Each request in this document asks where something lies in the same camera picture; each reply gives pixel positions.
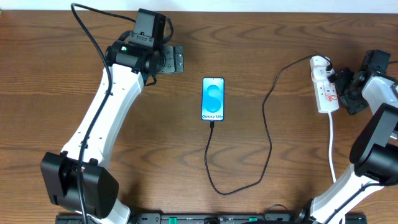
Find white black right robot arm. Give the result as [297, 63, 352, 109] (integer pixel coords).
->
[298, 50, 397, 223]

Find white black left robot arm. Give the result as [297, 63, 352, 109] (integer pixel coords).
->
[40, 40, 184, 223]

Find black charger cable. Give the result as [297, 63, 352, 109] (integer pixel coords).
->
[203, 54, 333, 196]

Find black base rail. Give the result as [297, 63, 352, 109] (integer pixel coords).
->
[55, 212, 368, 224]

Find blue Galaxy smartphone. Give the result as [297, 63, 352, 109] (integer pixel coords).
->
[201, 77, 224, 121]

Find white power strip cord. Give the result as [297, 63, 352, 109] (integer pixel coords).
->
[327, 111, 346, 224]

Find white power strip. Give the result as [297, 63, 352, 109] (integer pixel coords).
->
[310, 55, 339, 114]

